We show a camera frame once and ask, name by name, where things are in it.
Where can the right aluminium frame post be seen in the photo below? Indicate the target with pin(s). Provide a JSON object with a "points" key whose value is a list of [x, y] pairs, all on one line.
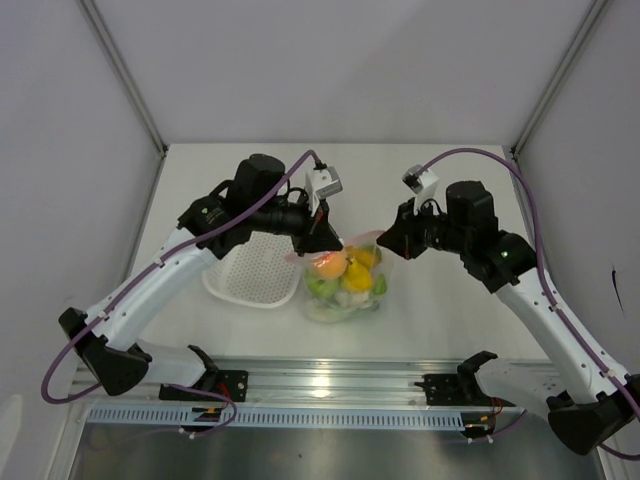
{"points": [[571, 54]]}

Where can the aluminium frame post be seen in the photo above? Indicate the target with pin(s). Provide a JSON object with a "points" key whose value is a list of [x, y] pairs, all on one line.
{"points": [[571, 54], [116, 60]]}

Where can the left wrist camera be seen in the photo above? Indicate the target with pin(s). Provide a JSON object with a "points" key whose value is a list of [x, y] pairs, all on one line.
{"points": [[321, 184]]}

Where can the green apple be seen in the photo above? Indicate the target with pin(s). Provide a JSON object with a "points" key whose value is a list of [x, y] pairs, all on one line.
{"points": [[321, 288]]}

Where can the orange fruit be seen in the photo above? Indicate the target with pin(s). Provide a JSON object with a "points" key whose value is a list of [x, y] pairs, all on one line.
{"points": [[330, 266]]}

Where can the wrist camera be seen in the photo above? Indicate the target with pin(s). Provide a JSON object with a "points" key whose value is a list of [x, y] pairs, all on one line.
{"points": [[423, 183], [321, 184]]}

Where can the white slotted cable duct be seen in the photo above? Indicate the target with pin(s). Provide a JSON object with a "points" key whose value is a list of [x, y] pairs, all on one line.
{"points": [[279, 417]]}

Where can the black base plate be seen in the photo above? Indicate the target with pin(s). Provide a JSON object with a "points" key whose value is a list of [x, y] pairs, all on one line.
{"points": [[232, 384], [453, 390]]}

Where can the white perforated plastic basket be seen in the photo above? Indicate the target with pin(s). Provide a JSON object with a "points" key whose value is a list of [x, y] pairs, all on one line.
{"points": [[255, 274]]}

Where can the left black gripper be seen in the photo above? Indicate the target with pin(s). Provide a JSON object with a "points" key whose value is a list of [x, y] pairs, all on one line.
{"points": [[318, 236]]}

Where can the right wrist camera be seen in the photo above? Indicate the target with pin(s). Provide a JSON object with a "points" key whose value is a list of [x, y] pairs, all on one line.
{"points": [[423, 183]]}

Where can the aluminium mounting rail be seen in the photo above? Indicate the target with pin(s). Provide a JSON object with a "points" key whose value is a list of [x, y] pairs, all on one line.
{"points": [[324, 383]]}

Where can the yellow mango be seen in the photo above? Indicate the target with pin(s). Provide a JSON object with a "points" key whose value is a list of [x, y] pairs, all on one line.
{"points": [[368, 256]]}

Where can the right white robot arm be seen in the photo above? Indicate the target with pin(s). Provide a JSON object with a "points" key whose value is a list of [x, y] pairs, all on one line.
{"points": [[596, 396]]}

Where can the left aluminium frame post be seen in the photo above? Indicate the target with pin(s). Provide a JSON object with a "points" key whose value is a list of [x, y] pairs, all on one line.
{"points": [[116, 60]]}

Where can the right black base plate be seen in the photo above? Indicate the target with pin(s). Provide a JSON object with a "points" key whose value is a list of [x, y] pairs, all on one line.
{"points": [[453, 390]]}

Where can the clear zip top bag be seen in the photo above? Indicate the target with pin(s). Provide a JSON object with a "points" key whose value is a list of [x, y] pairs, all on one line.
{"points": [[365, 239]]}

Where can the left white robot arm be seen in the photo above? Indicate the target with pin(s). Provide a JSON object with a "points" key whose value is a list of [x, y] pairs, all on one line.
{"points": [[106, 337]]}

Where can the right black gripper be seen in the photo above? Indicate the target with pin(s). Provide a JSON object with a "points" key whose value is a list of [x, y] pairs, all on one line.
{"points": [[402, 236]]}

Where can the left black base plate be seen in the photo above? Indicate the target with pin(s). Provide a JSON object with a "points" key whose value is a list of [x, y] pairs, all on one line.
{"points": [[232, 384]]}

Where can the green lettuce head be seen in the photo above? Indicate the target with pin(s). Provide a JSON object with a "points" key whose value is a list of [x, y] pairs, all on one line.
{"points": [[345, 305]]}

